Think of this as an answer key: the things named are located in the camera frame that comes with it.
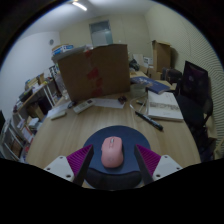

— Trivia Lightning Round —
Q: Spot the blue mouse pad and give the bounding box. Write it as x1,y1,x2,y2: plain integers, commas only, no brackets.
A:
82,124,152,191

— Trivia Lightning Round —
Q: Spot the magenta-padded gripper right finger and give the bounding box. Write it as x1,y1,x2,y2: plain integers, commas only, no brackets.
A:
133,143,184,186

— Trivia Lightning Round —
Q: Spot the tall open cardboard box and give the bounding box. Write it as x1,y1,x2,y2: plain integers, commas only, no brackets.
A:
151,39,174,73

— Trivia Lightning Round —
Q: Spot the clear plastic container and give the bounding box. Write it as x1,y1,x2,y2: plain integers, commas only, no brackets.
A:
129,82,150,99

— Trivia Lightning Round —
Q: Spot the white paper sheet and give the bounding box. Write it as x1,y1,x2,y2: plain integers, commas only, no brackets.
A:
93,97,126,110

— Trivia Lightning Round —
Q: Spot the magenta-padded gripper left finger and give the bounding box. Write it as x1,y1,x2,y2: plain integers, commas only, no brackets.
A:
43,144,95,187

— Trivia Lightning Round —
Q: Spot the blue book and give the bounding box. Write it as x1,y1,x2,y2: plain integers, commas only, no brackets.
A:
130,75,172,96

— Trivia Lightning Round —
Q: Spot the large brown cardboard box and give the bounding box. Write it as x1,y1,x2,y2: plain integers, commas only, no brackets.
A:
56,43,132,103

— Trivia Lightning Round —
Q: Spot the ceiling light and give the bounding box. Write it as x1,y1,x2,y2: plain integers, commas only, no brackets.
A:
71,1,89,12

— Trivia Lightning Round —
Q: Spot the white remote control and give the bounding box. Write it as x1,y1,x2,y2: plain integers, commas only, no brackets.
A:
72,98,96,115

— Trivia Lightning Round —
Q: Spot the white book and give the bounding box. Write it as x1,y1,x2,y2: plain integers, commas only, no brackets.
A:
146,90,185,123

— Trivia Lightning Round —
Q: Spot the flat white device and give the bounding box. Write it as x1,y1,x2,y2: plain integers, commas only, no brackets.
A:
46,107,68,121

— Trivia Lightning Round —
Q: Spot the pink computer mouse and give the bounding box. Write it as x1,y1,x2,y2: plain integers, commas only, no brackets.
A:
100,135,125,169

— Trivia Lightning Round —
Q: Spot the cluttered shelf unit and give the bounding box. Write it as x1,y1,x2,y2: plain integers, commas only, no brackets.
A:
0,64,68,162

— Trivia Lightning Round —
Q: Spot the black marker pen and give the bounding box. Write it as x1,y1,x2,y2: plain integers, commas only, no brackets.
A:
134,110,165,132

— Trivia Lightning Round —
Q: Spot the thin white cable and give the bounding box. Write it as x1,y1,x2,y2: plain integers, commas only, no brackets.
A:
129,95,149,114

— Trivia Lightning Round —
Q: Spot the black office chair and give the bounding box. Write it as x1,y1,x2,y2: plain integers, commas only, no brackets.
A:
175,60,215,162

